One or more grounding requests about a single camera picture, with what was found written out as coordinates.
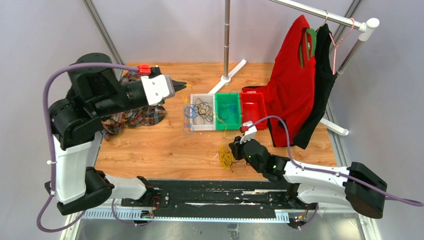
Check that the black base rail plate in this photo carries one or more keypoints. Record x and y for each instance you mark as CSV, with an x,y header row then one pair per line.
x,y
217,199

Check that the red plastic bin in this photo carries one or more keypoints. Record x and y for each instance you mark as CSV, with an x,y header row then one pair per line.
x,y
253,106

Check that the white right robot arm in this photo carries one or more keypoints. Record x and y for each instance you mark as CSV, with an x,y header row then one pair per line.
x,y
355,186

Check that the aluminium frame rail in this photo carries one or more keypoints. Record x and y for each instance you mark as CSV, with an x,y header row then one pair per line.
x,y
326,222

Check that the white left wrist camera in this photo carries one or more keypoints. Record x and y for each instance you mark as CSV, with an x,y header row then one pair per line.
x,y
158,88

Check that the pink hanger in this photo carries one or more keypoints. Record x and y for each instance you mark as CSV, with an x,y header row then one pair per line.
x,y
337,44

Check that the white plastic bin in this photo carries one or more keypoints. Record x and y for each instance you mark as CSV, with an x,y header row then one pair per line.
x,y
202,115

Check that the black garment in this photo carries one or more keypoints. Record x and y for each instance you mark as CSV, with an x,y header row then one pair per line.
x,y
324,82

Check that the plaid shirt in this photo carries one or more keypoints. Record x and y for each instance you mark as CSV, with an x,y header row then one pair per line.
x,y
142,116

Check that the green plastic bin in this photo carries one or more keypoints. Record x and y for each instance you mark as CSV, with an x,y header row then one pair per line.
x,y
228,111

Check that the silver clothes rack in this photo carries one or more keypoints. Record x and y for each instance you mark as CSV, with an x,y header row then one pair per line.
x,y
366,29

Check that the red sweater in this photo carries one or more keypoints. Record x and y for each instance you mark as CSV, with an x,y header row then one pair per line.
x,y
289,94

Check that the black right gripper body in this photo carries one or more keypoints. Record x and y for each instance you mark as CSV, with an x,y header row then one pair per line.
x,y
239,153

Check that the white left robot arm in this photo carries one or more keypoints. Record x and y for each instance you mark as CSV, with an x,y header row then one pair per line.
x,y
76,100

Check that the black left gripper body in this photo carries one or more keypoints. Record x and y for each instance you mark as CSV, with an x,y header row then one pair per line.
x,y
127,96

